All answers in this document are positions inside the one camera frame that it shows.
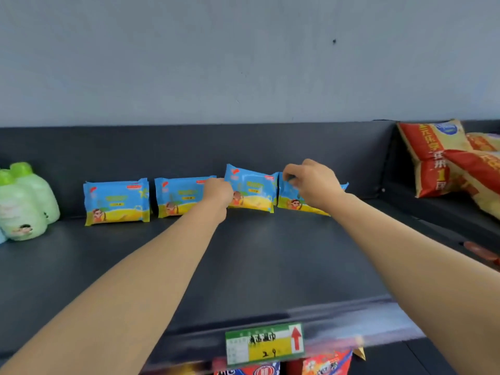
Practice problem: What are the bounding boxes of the person's right hand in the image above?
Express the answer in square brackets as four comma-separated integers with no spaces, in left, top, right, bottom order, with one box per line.
[282,158,347,215]

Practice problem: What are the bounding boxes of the person's left hand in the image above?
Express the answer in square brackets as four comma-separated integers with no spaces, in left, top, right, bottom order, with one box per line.
[201,177,235,224]

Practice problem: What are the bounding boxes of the blue yellow wet wipes pack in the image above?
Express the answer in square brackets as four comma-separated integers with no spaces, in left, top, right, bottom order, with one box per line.
[223,164,280,214]
[276,172,349,218]
[83,178,151,227]
[154,175,218,219]

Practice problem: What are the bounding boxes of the dark grey store shelf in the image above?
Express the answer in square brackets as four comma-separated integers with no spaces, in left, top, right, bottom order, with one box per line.
[0,120,500,375]

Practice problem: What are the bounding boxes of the person's right forearm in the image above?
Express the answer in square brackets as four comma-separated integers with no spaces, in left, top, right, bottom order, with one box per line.
[328,193,500,375]

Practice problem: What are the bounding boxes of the person's left forearm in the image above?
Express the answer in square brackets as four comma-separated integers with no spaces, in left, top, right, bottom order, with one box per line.
[0,206,227,375]

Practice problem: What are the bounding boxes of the red blue snack box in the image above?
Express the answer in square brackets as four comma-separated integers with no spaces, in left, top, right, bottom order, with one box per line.
[301,349,354,375]

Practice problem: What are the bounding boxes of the green yellow price tag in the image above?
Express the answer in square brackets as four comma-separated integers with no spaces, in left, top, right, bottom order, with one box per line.
[224,322,306,368]

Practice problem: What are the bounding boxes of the red sausage packet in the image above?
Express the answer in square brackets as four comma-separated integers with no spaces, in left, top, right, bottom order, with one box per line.
[464,241,500,267]

